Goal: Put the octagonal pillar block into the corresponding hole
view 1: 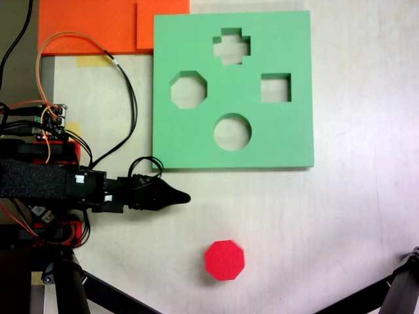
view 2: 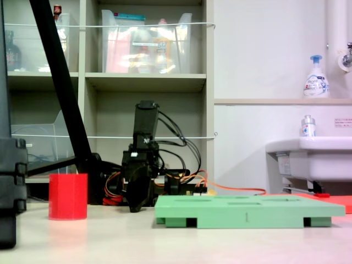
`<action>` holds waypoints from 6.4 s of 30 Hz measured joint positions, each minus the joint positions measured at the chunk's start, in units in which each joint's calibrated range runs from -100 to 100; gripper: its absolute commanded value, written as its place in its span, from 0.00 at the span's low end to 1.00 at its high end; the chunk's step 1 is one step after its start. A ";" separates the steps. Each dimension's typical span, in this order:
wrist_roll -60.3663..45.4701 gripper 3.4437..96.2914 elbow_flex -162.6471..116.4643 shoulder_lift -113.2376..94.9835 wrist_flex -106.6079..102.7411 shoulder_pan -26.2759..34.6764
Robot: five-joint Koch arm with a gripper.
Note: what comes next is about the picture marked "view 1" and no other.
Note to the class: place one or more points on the red octagonal block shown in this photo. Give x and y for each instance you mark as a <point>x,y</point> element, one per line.
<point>225,260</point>

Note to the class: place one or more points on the green shape-hole board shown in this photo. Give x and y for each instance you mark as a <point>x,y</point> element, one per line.
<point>278,140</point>

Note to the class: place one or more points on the large orange flat block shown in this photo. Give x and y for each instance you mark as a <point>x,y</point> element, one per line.
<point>82,26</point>

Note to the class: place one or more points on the small yellow masking tape piece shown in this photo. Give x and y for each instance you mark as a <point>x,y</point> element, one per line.
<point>74,128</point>

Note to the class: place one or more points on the black circuit board with chips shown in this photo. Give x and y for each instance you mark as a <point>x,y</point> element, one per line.
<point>41,212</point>

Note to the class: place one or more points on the thin black tripod strut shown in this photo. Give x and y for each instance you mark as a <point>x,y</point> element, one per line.
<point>357,299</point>
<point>111,296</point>

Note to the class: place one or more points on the circuit board with green terminal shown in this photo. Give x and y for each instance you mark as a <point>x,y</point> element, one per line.
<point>52,122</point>

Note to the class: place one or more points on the thick black tripod leg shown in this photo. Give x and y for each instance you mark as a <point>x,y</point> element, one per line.
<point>402,288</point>
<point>70,288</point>

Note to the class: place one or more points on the pale tape patch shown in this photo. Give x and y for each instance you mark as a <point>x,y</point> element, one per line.
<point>36,278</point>

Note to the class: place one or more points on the long yellow masking tape strip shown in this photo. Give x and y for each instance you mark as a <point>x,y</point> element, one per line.
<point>91,61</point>

